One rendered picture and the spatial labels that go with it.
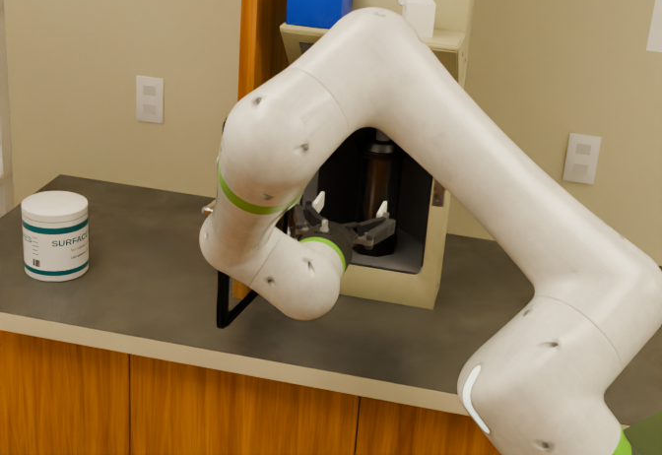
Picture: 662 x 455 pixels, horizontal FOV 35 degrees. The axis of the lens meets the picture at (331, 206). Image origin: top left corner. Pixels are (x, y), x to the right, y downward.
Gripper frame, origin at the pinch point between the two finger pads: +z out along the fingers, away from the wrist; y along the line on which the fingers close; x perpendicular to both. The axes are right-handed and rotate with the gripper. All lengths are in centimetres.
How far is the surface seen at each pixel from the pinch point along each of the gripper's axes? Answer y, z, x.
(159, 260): 43, 14, 25
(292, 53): 14.7, 6.0, -25.7
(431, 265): -14.9, 12.7, 15.0
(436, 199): -14.3, 12.5, 0.8
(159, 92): 60, 54, 1
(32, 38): 93, 55, -8
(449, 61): -14.5, 3.4, -28.7
